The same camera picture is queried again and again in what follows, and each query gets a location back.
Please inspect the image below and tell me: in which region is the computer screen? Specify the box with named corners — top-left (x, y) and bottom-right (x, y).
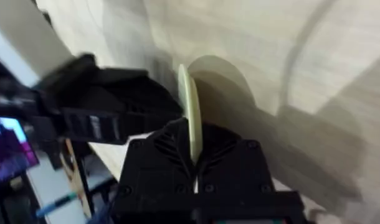
top-left (0, 116), bottom-right (40, 185)

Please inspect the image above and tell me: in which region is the pale green plate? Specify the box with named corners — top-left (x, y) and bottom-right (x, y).
top-left (176, 63), bottom-right (204, 166)

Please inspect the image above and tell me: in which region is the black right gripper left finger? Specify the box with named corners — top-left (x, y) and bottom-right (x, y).
top-left (120, 117), bottom-right (196, 194)

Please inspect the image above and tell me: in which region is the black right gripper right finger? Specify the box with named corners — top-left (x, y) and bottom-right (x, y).
top-left (196, 123), bottom-right (274, 194)

